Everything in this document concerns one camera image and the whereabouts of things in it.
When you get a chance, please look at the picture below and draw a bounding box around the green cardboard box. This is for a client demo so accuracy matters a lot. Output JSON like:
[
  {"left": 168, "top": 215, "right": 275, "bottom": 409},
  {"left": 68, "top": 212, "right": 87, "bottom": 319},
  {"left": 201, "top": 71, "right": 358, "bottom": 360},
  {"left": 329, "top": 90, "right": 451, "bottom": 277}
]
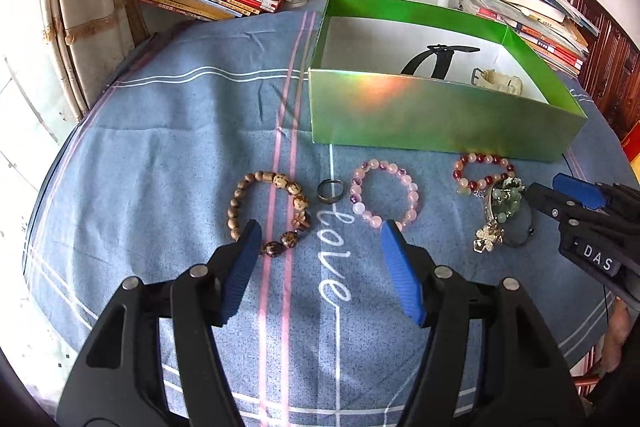
[{"left": 307, "top": 0, "right": 588, "bottom": 162}]

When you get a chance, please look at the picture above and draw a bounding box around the black wrist watch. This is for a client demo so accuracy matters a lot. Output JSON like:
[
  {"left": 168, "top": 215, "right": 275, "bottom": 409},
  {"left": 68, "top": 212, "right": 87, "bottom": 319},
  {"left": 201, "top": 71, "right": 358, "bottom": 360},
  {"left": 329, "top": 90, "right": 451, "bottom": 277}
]
[{"left": 400, "top": 44, "right": 481, "bottom": 82}]

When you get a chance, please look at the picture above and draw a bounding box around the dark metal ring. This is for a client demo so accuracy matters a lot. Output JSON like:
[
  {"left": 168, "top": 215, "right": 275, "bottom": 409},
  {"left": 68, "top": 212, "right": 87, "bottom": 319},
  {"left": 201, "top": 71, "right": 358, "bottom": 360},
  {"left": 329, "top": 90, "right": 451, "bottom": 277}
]
[{"left": 317, "top": 179, "right": 346, "bottom": 204}]

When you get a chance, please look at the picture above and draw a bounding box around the cream curtain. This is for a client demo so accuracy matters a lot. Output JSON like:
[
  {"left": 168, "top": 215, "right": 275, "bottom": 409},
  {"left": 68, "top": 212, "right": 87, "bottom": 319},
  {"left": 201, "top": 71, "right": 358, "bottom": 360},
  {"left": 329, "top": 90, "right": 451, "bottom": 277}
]
[{"left": 30, "top": 0, "right": 151, "bottom": 118}]

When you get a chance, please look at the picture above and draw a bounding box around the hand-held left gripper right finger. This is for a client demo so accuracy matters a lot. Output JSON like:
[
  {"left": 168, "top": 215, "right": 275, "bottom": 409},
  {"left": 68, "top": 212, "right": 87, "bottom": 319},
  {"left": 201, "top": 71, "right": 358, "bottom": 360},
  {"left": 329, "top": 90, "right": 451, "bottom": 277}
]
[{"left": 381, "top": 222, "right": 591, "bottom": 427}]

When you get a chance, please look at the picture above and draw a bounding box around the carved wooden chair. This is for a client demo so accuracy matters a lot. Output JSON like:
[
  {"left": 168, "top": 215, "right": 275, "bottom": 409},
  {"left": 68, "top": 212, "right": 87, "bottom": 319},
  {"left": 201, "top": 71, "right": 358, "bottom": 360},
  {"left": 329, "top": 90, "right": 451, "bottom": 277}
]
[{"left": 535, "top": 0, "right": 640, "bottom": 142}]

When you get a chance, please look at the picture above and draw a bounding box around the cream wrist watch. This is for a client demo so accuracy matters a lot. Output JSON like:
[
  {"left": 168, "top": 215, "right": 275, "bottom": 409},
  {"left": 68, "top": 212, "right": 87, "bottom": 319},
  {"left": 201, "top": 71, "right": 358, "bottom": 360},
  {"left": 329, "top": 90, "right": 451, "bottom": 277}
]
[{"left": 470, "top": 67, "right": 523, "bottom": 95}]

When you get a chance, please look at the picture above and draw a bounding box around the person's right hand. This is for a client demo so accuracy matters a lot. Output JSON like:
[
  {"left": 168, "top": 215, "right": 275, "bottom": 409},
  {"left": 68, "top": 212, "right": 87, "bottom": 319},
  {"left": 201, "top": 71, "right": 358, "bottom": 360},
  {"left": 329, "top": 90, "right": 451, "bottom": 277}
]
[{"left": 601, "top": 296, "right": 636, "bottom": 373}]

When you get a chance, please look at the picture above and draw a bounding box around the blue striped blanket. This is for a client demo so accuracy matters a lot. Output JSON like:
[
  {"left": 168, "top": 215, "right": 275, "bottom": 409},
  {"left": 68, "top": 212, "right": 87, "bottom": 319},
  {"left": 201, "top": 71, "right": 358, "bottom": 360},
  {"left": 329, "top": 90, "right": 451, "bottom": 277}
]
[{"left": 22, "top": 0, "right": 626, "bottom": 427}]

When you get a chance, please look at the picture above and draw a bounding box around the black cable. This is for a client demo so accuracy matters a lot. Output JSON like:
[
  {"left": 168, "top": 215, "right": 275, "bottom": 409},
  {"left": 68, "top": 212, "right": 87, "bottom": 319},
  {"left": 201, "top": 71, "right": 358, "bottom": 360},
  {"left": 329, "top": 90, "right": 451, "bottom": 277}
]
[{"left": 560, "top": 146, "right": 581, "bottom": 180}]

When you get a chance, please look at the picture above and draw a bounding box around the red yellow packet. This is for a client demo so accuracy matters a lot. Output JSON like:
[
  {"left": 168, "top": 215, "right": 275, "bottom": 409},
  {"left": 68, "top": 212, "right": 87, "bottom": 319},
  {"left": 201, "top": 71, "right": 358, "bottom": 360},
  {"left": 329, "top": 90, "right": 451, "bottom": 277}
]
[{"left": 620, "top": 122, "right": 640, "bottom": 180}]

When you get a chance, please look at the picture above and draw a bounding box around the green bead ornament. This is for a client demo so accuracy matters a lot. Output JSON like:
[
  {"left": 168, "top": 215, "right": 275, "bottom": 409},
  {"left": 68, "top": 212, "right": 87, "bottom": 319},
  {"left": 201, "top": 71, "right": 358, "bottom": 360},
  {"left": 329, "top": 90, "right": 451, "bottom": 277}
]
[{"left": 482, "top": 177, "right": 526, "bottom": 225}]

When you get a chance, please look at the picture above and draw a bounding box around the wooden bead bracelet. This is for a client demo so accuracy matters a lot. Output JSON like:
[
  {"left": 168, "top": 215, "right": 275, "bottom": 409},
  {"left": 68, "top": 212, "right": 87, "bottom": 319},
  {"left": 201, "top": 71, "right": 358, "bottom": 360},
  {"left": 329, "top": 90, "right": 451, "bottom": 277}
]
[{"left": 228, "top": 170, "right": 313, "bottom": 259}]

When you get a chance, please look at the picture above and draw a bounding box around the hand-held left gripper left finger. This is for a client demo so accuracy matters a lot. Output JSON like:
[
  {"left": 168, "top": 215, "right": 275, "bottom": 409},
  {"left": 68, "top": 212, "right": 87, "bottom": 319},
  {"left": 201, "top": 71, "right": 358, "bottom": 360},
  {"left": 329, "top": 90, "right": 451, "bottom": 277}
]
[{"left": 56, "top": 219, "right": 263, "bottom": 427}]

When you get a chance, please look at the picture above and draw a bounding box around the red bead bracelet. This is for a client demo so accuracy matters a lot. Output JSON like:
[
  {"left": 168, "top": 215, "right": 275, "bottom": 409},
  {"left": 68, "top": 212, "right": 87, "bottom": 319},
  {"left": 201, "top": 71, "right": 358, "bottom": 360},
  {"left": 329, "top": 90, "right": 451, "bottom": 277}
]
[{"left": 452, "top": 152, "right": 516, "bottom": 196}]

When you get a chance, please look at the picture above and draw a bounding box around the pink bead bracelet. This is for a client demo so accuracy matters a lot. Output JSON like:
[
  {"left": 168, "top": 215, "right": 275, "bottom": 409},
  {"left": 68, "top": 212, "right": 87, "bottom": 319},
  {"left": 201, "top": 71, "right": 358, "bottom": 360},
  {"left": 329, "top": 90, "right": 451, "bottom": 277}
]
[{"left": 349, "top": 159, "right": 422, "bottom": 233}]

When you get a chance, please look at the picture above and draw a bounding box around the stack of mixed books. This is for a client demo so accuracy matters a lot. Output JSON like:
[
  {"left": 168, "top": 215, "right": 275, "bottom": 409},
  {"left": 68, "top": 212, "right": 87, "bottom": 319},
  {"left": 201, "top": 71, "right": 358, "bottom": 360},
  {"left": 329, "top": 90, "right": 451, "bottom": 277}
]
[{"left": 445, "top": 0, "right": 601, "bottom": 78}]

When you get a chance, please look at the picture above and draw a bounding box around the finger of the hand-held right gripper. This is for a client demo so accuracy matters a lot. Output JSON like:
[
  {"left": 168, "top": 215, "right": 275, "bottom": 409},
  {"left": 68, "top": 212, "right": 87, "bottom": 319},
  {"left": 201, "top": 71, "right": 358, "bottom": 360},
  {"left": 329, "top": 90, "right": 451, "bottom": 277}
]
[
  {"left": 526, "top": 183, "right": 582, "bottom": 222},
  {"left": 552, "top": 173, "right": 608, "bottom": 210}
]

